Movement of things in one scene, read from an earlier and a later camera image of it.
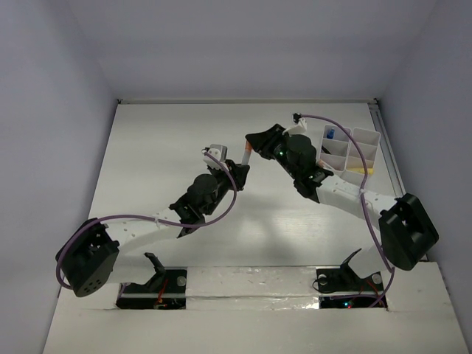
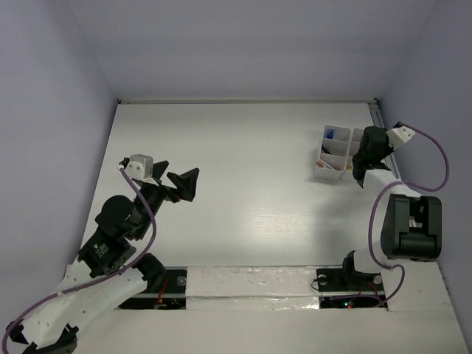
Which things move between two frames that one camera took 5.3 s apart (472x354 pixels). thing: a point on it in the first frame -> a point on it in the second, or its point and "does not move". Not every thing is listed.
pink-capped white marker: (324, 165) does not move
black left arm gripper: (231, 170) -> (167, 188)
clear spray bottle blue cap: (330, 134) does not move
